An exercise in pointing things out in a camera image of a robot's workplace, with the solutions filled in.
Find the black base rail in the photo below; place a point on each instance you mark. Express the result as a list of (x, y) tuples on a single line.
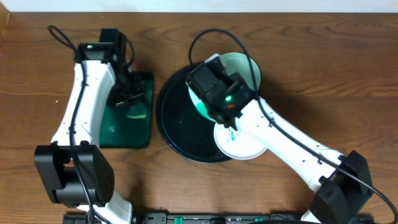
[(163, 218)]

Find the green plate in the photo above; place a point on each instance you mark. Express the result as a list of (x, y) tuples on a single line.
[(199, 105), (242, 67)]

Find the white plate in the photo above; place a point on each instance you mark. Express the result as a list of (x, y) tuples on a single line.
[(237, 144)]

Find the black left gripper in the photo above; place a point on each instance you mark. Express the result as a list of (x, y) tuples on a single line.
[(125, 97)]

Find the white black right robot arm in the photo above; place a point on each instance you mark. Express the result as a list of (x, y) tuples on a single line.
[(246, 126)]

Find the round black tray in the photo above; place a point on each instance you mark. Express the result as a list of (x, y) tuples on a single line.
[(182, 127)]

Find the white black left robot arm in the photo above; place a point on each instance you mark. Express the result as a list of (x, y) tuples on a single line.
[(72, 167)]

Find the green sponge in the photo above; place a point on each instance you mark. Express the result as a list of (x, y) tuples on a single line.
[(138, 111)]

